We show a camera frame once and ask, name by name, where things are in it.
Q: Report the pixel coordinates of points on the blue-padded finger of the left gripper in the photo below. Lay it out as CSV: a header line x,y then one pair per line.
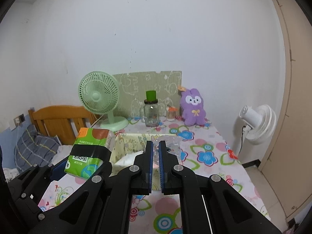
x,y
58,170

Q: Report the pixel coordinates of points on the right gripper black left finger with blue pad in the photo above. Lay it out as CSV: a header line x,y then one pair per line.
x,y
103,203

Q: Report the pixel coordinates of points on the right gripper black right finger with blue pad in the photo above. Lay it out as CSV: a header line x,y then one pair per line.
x,y
208,204

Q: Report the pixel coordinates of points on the green tissue paper pack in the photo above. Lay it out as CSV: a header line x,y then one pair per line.
x,y
92,147

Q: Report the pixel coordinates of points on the clear plastic packet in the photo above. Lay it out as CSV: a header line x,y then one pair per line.
x,y
172,142

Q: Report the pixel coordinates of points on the grey plaid pillow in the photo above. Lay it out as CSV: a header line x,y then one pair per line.
x,y
34,148

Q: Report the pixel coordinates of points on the yellow cartoon fabric storage box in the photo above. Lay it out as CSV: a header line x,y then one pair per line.
x,y
127,147

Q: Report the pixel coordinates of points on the beige wooden door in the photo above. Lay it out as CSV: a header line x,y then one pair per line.
x,y
287,163

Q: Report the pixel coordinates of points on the floral tablecloth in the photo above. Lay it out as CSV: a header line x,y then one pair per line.
x,y
206,153

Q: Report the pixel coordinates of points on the green desk fan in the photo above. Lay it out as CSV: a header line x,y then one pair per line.
x,y
99,93

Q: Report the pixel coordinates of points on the white standing fan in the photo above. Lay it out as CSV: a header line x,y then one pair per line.
x,y
260,123

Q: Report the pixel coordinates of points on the glass mason jar mug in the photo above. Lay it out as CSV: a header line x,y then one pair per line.
x,y
150,113

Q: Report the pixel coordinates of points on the green cartoon cardboard panel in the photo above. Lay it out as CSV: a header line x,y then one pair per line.
x,y
133,88

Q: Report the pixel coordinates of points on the cotton swab jar orange lid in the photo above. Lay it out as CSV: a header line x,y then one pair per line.
x,y
171,113

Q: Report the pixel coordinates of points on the purple plush bunny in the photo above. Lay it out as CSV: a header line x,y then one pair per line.
x,y
192,106

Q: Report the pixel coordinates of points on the green plastic cup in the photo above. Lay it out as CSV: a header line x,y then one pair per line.
x,y
151,95

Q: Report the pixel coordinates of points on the wall power outlet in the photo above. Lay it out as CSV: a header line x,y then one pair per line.
x,y
19,120

